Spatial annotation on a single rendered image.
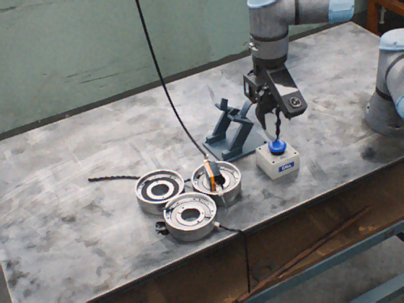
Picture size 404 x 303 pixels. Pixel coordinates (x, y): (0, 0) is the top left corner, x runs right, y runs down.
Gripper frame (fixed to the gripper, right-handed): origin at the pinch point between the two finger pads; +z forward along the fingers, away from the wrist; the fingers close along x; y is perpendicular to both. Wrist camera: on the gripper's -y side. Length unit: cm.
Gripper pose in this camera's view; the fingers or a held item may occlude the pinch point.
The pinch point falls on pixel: (276, 138)
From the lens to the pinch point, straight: 123.3
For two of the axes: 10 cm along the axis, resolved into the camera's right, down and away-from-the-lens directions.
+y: -4.6, -4.9, 7.4
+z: 0.8, 8.0, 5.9
